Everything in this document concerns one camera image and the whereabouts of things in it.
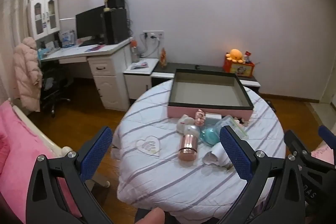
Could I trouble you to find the small white box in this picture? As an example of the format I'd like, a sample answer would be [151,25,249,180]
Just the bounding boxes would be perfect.
[205,113,222,125]

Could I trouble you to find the white nightstand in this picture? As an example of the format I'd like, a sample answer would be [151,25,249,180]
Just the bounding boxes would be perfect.
[123,58,160,103]

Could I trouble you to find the white wall outlet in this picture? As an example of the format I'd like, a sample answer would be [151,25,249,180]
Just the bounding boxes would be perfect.
[143,30,165,40]

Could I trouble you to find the black computer tower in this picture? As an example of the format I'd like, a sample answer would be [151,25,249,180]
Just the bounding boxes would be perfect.
[103,8,130,45]

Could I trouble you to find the pink printed cloth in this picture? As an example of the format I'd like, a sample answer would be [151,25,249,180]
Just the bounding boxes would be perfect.
[311,144,334,162]

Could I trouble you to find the pink storage box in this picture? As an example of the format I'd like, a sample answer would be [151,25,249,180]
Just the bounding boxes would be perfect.
[167,68,255,119]

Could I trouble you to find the orange octopus plush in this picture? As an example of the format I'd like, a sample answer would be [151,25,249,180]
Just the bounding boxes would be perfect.
[226,49,243,64]

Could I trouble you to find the blue and white carton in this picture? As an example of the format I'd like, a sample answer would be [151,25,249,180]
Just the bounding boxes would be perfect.
[59,30,77,48]

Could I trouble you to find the person's left hand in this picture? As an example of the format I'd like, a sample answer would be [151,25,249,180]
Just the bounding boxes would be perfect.
[134,208,166,224]

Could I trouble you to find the clear heart-shaped acrylic piece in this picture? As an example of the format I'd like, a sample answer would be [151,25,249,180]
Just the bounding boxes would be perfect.
[136,135,161,157]

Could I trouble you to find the papers on desk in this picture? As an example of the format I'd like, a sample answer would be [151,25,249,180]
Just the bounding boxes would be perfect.
[84,45,106,53]

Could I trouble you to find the low dark-topped cabinet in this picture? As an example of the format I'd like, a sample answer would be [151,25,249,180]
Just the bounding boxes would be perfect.
[152,63,261,94]

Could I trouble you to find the black computer monitor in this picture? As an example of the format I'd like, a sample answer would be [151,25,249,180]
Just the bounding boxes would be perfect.
[76,6,105,43]

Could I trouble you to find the white bed frame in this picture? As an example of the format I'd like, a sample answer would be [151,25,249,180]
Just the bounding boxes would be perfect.
[8,99,111,188]

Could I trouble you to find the striped white tablecloth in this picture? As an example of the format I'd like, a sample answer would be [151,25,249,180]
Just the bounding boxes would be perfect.
[112,79,286,214]

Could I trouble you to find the pink puffer jacket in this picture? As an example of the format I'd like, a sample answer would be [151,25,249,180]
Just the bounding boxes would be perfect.
[13,38,42,112]

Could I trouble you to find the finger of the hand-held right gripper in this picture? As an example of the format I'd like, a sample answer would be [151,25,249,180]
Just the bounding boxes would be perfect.
[285,130,314,163]
[318,125,336,147]

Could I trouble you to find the pink building block toy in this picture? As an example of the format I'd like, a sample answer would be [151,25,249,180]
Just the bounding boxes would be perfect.
[195,109,206,127]

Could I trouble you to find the small toy figures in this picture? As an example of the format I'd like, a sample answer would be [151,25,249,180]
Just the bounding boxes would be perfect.
[234,114,253,126]

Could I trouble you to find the rose gold metal cup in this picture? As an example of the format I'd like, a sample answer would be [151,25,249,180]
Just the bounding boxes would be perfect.
[178,133,199,161]

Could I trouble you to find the bottle with orange cap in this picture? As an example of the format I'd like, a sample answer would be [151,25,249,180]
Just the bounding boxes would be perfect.
[130,40,140,63]

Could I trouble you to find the black keyboard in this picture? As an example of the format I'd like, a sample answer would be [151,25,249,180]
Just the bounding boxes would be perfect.
[79,40,104,47]

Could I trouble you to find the clear plastic case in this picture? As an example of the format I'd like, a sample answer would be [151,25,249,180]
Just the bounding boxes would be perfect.
[216,115,249,139]

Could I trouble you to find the teal dome in clear shell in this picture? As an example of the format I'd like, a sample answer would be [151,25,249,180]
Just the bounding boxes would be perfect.
[200,126,223,147]

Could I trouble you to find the light curtain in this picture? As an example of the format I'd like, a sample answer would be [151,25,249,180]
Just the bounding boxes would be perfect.
[0,0,48,109]

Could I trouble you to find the black office chair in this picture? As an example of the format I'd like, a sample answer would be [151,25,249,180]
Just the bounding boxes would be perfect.
[39,61,71,117]

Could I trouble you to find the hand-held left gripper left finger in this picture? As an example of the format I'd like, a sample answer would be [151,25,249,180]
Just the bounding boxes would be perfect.
[25,126,116,224]

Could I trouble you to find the colourful magazine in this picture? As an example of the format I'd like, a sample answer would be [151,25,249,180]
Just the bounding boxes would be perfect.
[130,62,150,70]

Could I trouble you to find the pink bed blanket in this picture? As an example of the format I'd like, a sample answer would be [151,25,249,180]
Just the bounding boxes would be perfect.
[0,102,82,224]

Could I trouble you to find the white hutch cabinet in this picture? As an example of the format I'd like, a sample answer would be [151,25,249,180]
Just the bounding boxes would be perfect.
[28,0,61,41]

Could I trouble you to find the white desk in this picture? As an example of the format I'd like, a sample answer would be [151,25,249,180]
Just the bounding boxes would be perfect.
[39,38,133,111]

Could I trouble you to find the orange ornament figure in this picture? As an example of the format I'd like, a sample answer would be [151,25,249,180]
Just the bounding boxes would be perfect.
[160,48,169,68]

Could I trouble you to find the white door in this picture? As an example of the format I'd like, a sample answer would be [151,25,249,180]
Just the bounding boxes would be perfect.
[321,64,336,110]

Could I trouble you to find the red printed tin box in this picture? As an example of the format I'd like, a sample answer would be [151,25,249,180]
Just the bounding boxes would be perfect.
[223,57,256,78]

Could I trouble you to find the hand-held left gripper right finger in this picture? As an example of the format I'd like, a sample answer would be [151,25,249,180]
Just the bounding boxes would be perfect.
[219,125,306,224]

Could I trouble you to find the black power cables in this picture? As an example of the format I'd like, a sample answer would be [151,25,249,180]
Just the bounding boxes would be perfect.
[139,33,161,58]

